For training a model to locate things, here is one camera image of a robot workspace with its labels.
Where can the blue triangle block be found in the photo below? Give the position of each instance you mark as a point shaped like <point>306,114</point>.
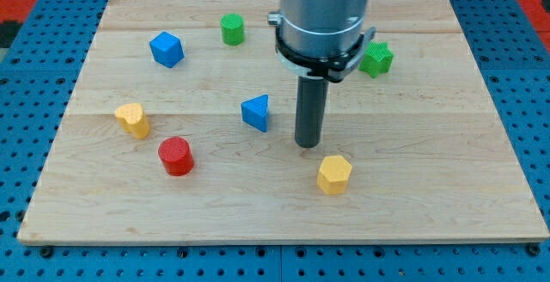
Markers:
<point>255,112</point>

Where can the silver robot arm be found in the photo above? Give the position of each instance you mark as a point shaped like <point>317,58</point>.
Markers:
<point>321,28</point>

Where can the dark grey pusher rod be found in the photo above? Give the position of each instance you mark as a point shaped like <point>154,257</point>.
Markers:
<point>310,107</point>

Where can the yellow hexagon block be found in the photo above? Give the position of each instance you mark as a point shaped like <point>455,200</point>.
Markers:
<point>333,174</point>

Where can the light wooden board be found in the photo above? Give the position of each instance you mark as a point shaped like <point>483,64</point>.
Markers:
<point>431,162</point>

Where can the red cylinder block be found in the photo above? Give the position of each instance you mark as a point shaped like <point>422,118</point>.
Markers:
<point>176,156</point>

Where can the green cylinder block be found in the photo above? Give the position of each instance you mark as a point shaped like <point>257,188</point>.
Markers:
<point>232,29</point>

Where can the green star block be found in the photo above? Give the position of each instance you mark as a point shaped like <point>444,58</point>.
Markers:
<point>377,59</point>

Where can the blue cube block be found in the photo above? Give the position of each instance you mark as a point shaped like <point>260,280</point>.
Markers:
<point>167,49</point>

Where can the yellow heart block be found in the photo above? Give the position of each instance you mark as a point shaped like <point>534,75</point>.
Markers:
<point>133,120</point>

